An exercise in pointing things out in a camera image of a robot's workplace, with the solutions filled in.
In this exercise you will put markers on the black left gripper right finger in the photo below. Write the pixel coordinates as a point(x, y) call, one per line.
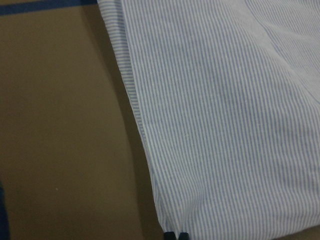
point(183, 236)

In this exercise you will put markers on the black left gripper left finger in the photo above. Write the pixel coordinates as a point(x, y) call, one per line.
point(170, 235)

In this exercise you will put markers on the light blue striped shirt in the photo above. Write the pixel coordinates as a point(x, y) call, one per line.
point(226, 98)

